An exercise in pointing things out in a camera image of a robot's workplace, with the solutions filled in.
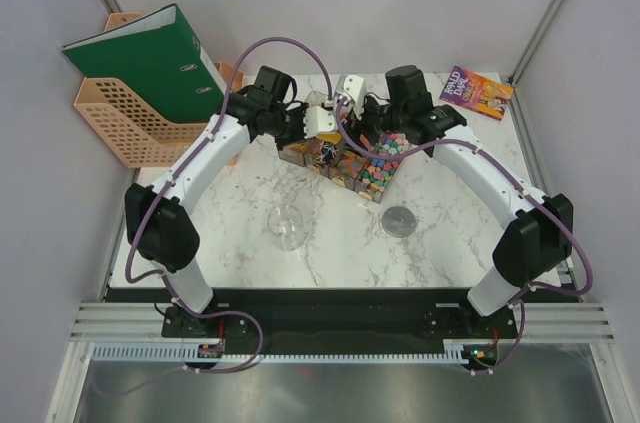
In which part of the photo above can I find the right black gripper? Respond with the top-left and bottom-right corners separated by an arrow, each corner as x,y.
337,93 -> 408,158

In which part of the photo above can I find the clear four-compartment candy box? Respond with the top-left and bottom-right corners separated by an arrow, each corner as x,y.
276,90 -> 419,205

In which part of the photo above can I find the yellow plastic scoop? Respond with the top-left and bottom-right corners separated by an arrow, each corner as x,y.
316,133 -> 342,144

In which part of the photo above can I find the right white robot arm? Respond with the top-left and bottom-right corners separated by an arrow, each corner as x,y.
344,65 -> 573,337

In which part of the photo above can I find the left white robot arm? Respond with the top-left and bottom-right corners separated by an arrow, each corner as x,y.
125,66 -> 305,336

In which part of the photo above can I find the clear plastic cup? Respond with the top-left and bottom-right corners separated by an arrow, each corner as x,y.
267,205 -> 306,251

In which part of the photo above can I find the Roald Dahl book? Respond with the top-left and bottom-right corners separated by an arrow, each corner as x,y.
439,66 -> 514,121

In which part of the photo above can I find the clear round lid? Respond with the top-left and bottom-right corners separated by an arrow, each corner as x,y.
381,206 -> 417,238

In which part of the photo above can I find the peach plastic file rack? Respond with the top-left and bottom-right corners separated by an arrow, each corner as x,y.
74,13 -> 244,168

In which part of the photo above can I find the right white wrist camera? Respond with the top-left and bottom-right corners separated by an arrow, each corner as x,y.
335,74 -> 367,119

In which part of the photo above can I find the green ring binder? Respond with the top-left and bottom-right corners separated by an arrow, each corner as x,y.
62,3 -> 227,124

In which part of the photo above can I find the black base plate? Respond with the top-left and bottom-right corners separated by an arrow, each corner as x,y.
162,288 -> 517,354

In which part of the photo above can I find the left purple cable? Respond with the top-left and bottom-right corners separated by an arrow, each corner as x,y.
89,35 -> 335,399

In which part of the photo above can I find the white slotted cable duct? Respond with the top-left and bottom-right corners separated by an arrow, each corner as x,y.
91,342 -> 469,365

